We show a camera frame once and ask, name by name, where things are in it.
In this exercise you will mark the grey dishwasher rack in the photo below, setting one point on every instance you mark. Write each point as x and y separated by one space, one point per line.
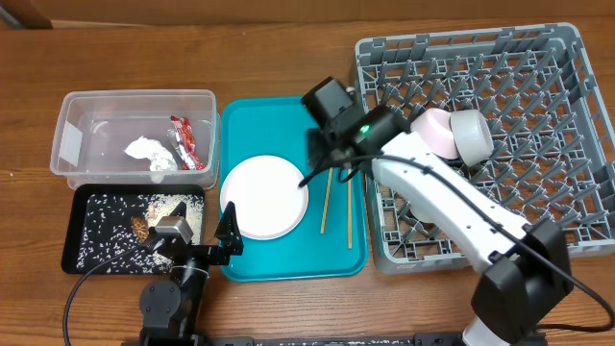
554 141

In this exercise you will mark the black food waste tray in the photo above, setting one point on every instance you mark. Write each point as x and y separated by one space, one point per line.
100 224

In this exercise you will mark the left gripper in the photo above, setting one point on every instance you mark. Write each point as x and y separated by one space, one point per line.
232 243

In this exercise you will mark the clear plastic waste bin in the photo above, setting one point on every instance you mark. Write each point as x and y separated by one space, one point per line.
123 137

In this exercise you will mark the brown food scrap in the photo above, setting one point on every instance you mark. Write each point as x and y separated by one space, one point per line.
140 228

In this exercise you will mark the left wooden chopstick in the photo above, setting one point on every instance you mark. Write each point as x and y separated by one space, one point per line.
326 202

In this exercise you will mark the red silver snack wrapper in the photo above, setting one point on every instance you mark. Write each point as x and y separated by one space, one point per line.
182 139

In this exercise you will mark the large white plate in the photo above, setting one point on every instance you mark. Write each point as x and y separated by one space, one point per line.
268 200

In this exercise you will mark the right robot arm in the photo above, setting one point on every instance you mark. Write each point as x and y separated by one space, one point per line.
523 267

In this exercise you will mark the teal serving tray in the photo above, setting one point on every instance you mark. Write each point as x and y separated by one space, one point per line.
278 127

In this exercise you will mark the white napkin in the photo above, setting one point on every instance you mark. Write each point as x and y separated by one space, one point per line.
160 158

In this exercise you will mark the small pink bowl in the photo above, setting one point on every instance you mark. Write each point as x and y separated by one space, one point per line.
434 127

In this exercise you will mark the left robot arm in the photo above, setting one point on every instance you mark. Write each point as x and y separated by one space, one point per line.
171 307

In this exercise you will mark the grey bowl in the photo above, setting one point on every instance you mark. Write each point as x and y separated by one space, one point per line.
472 137

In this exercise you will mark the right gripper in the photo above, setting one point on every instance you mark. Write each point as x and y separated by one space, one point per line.
320 152

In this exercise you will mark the white cup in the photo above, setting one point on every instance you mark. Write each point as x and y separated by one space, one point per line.
420 214

